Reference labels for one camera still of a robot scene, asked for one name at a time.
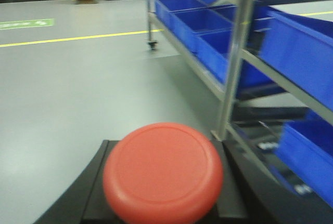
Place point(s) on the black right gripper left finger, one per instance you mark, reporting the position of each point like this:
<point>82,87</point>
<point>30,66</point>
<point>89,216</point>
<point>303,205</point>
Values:
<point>71,205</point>

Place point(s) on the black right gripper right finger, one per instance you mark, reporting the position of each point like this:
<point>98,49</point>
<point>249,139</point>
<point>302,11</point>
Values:
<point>265,200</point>

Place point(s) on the red push button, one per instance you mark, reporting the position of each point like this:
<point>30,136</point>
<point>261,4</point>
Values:
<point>163,173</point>

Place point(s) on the blue bin lower right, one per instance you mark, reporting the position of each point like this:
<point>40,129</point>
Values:
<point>305,147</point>

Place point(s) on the blue bin middle shelf right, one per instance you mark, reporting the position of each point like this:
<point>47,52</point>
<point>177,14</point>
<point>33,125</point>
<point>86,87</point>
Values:
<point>300,48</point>

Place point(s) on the blue bin on floor shelf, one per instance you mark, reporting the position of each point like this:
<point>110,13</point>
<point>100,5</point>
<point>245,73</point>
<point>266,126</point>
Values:
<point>204,30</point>

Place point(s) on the stainless steel shelf rack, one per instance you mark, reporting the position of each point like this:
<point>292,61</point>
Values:
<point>242,122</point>

